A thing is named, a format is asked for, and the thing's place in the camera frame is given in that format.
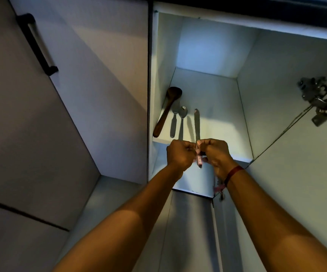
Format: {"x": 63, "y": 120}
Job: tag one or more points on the person's left hand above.
{"x": 179, "y": 155}

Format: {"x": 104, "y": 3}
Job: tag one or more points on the person's right hand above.
{"x": 217, "y": 155}

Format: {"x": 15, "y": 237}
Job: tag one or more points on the person's right fingers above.
{"x": 203, "y": 145}

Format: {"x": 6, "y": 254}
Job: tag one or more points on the person's left fingers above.
{"x": 190, "y": 147}

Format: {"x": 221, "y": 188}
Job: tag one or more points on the person's right forearm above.
{"x": 274, "y": 229}

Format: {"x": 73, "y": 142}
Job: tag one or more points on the person's left forearm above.
{"x": 123, "y": 223}

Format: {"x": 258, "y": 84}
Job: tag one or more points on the slim metal spoon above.
{"x": 182, "y": 118}

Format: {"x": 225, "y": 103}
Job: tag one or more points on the red thread wristband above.
{"x": 232, "y": 172}

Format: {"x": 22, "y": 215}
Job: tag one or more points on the white cabinet shelf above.
{"x": 214, "y": 104}

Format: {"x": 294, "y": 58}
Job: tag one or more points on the dark wooden spoon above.
{"x": 167, "y": 110}

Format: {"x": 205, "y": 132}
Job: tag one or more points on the white open cabinet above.
{"x": 214, "y": 53}

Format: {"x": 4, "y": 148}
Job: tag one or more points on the white open cabinet door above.
{"x": 302, "y": 167}

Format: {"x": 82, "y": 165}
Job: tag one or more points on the white closed cabinet door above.
{"x": 101, "y": 82}

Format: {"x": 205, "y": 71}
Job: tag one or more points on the metal cabinet hinge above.
{"x": 319, "y": 99}

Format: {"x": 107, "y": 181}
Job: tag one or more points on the grey cabinet door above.
{"x": 24, "y": 124}

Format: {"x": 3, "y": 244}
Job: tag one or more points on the grey lower cabinet panel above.
{"x": 16, "y": 240}

